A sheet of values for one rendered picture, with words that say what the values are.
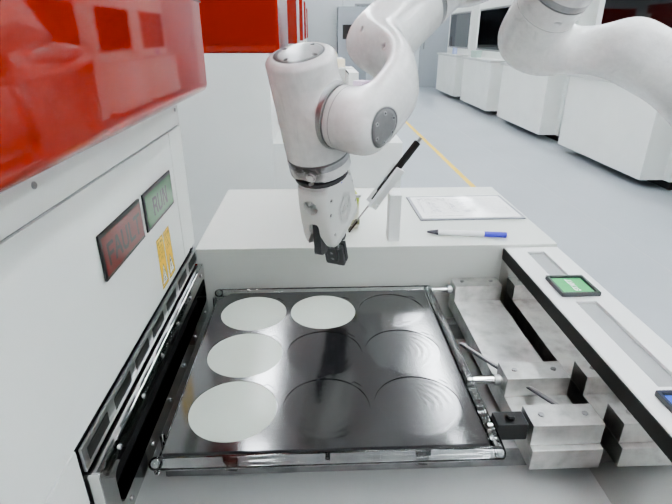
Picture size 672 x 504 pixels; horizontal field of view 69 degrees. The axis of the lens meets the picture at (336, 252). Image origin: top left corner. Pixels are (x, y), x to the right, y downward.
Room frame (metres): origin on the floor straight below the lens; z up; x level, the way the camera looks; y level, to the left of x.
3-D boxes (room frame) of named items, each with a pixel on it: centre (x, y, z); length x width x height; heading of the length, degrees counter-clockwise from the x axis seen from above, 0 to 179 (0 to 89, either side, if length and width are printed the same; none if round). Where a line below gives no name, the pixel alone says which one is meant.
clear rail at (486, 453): (0.38, 0.01, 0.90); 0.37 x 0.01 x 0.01; 92
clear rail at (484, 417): (0.56, -0.17, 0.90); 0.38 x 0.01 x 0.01; 2
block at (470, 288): (0.75, -0.24, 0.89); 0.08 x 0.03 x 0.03; 92
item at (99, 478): (0.53, 0.23, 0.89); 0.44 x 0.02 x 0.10; 2
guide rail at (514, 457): (0.44, -0.05, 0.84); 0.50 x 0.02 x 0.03; 92
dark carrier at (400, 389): (0.56, 0.02, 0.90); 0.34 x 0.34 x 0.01; 2
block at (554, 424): (0.43, -0.25, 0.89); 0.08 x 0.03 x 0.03; 92
